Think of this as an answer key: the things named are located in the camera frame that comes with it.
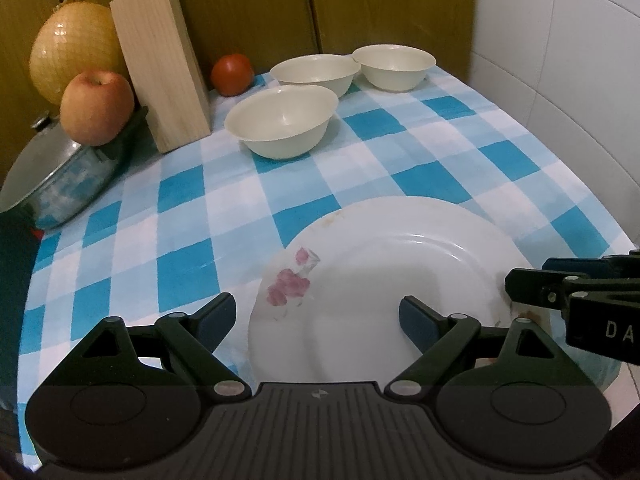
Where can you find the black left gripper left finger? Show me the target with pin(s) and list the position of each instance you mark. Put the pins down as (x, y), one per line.
(185, 345)

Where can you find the blue white checkered tablecloth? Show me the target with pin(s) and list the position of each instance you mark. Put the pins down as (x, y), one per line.
(175, 229)

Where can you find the red tomato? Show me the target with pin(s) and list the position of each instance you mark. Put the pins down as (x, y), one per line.
(232, 74)

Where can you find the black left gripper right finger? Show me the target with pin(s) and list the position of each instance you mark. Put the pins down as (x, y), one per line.
(449, 346)

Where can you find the wooden chopping block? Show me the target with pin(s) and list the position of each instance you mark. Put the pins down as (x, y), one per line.
(164, 70)

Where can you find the red yellow apple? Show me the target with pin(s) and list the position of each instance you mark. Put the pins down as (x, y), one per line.
(95, 106)

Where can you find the cream bowl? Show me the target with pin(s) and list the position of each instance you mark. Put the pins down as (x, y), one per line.
(332, 71)
(393, 67)
(284, 122)

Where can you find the large white plate red flowers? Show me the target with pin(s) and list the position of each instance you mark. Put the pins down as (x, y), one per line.
(327, 309)

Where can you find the yellow pomelo in net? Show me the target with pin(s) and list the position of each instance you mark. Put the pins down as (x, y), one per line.
(80, 35)

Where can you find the steel pot with lid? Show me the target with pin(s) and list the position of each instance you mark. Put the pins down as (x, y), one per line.
(54, 177)

